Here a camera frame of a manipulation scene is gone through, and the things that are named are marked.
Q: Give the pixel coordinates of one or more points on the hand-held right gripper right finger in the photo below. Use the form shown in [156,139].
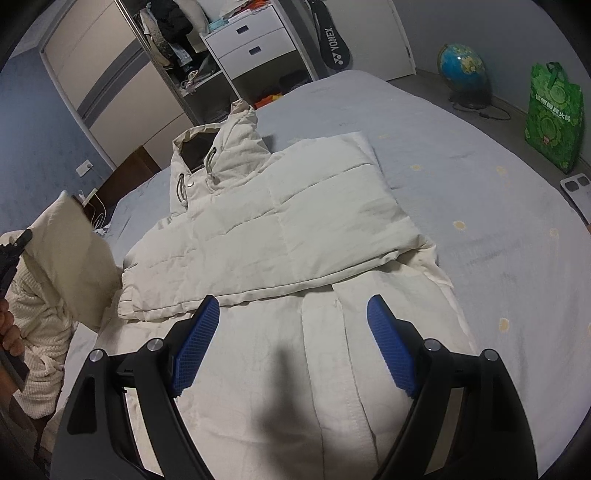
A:
[392,346]

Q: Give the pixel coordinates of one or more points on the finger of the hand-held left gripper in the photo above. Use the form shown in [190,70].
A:
[11,258]

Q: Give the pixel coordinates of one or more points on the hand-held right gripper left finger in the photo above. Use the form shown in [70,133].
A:
[194,350]

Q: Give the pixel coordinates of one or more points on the white hooded puffer jacket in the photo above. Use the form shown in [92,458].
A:
[277,221]

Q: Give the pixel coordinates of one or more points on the clothes hanging in wardrobe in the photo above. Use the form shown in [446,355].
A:
[171,32]

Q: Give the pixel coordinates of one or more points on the person's left hand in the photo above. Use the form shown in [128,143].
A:
[8,325]

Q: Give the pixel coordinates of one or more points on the dark wooden headboard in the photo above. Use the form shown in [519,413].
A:
[129,175]

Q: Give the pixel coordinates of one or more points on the bed with grey-blue sheet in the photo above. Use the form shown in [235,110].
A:
[461,184]

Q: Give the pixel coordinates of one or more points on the sliding-door wardrobe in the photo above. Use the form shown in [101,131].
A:
[115,92]

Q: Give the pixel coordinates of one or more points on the white bathroom scale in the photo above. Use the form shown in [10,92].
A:
[577,189]

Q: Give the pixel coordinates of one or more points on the orange cloth under drawers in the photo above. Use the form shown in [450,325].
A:
[270,99]

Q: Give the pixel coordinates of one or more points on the green shopping bag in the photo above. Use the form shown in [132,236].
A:
[554,120]

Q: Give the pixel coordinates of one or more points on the blue globe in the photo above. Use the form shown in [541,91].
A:
[461,69]

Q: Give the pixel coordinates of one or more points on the white door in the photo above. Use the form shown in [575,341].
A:
[374,37]

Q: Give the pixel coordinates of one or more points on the black racket bag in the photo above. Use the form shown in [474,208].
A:
[333,41]

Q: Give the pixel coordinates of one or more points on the white drawer unit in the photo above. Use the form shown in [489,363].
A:
[258,46]

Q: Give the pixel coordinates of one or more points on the white wall charger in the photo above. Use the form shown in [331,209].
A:
[87,197]

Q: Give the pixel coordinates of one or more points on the white wall socket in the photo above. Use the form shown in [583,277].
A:
[83,167]

